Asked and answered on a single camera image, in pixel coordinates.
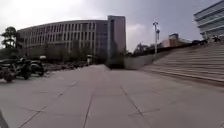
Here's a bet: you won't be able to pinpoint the row of dark bushes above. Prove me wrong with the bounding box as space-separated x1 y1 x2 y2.
132 39 201 57

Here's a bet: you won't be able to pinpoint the grey concrete wall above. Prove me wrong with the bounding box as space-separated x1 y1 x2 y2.
123 53 158 70

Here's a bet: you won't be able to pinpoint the dark green tree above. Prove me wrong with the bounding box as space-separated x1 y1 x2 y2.
0 26 21 50

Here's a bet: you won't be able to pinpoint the grey paved plaza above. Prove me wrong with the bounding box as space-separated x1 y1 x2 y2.
0 63 224 128

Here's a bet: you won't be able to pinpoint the tall lamp pole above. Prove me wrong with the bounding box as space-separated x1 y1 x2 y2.
152 21 161 57

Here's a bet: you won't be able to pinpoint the wide grey stone stairs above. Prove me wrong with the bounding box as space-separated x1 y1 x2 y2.
139 41 224 84

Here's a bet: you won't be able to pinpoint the large curved grey building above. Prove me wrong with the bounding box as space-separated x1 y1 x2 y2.
16 15 127 65

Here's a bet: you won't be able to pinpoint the orange brown building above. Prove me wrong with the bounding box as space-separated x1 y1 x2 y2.
161 33 192 48

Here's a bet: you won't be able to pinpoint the row of parked motorcycles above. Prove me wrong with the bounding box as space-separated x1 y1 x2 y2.
0 55 48 84

